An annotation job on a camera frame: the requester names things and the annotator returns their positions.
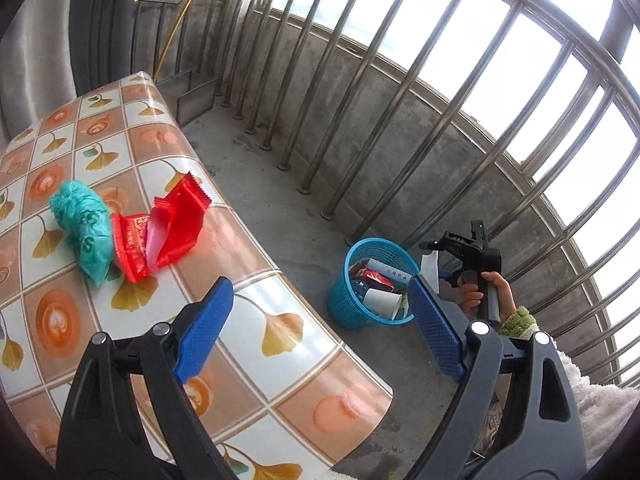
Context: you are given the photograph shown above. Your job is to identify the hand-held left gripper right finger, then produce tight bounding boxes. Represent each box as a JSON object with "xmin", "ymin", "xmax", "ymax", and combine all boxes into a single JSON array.
[{"xmin": 400, "ymin": 275, "xmax": 588, "ymax": 480}]

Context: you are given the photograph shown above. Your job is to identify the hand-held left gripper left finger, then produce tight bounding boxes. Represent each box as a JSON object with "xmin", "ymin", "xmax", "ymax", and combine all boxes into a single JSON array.
[{"xmin": 56, "ymin": 276, "xmax": 236, "ymax": 480}]

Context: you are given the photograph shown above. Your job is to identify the white paper scrap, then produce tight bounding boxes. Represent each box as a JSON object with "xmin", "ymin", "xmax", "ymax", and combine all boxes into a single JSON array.
[{"xmin": 420, "ymin": 251, "xmax": 441, "ymax": 293}]

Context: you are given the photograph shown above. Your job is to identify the blue mesh plastic basket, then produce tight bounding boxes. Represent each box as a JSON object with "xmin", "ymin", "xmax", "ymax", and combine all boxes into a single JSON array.
[{"xmin": 327, "ymin": 237, "xmax": 422, "ymax": 330}]

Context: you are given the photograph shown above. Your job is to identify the person's right forearm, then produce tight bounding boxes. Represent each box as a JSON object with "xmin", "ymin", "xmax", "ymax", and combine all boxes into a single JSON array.
[{"xmin": 496, "ymin": 306, "xmax": 640, "ymax": 466}]

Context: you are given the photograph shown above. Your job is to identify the person's right hand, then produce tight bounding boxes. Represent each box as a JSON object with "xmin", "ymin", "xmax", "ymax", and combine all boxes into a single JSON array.
[{"xmin": 459, "ymin": 271, "xmax": 517, "ymax": 322}]

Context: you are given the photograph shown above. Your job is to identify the white flat box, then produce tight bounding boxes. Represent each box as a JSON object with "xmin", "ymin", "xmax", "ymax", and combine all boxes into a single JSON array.
[{"xmin": 362, "ymin": 257, "xmax": 413, "ymax": 283}]

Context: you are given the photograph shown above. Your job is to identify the white paper cup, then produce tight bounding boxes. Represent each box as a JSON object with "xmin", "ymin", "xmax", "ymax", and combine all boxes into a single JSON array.
[{"xmin": 362, "ymin": 287, "xmax": 403, "ymax": 318}]

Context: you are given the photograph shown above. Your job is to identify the red packet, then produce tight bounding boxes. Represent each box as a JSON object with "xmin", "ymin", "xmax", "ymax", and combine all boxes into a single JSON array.
[{"xmin": 356, "ymin": 268, "xmax": 396, "ymax": 288}]

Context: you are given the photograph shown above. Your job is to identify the leaf patterned tablecloth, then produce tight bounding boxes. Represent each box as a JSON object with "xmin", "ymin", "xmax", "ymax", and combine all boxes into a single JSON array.
[{"xmin": 0, "ymin": 71, "xmax": 393, "ymax": 480}]

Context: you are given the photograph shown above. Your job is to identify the red plastic wrapper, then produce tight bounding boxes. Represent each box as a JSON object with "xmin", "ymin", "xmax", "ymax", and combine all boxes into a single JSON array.
[{"xmin": 110, "ymin": 171, "xmax": 212, "ymax": 283}]

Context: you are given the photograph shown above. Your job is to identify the teal plastic bag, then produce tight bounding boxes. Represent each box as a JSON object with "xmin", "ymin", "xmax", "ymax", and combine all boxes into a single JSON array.
[{"xmin": 49, "ymin": 179, "xmax": 115, "ymax": 288}]

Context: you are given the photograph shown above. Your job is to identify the steel balcony railing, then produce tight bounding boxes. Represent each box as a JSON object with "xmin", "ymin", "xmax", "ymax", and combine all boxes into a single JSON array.
[{"xmin": 190, "ymin": 0, "xmax": 640, "ymax": 391}]

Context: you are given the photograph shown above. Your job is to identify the steel box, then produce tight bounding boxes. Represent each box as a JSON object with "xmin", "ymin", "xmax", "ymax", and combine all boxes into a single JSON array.
[{"xmin": 159, "ymin": 71, "xmax": 219, "ymax": 127}]

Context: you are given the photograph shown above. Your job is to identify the yellow stick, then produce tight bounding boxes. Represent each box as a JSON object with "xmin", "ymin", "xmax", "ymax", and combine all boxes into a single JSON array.
[{"xmin": 152, "ymin": 0, "xmax": 211, "ymax": 83}]

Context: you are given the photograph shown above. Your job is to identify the grey metal panel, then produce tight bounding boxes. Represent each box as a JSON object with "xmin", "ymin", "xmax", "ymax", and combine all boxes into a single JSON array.
[{"xmin": 0, "ymin": 0, "xmax": 76, "ymax": 146}]

